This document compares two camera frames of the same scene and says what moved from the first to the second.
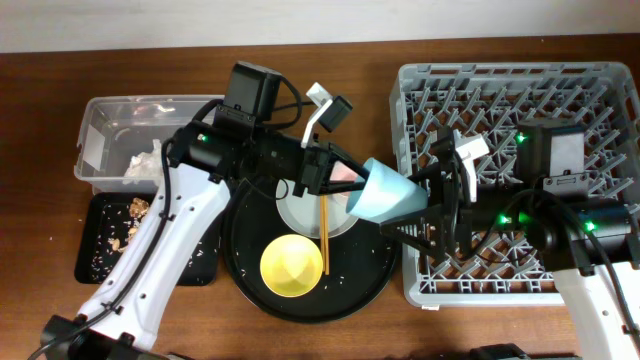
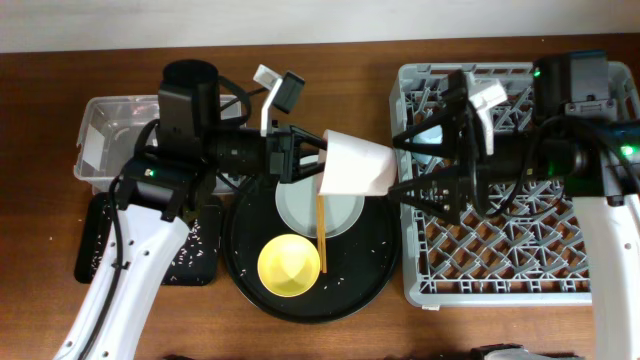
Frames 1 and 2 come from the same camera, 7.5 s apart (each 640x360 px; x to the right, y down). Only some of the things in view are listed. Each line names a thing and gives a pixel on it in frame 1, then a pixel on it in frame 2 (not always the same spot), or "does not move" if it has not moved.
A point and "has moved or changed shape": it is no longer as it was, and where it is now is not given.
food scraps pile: (138, 208) has moved or changed shape
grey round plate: (302, 213) does not move
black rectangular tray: (107, 223) does not move
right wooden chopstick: (326, 232) does not move
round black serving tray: (363, 261) does not move
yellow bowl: (291, 266) does not move
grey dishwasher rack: (493, 99) does not move
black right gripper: (452, 212) to (474, 167)
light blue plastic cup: (387, 195) to (431, 136)
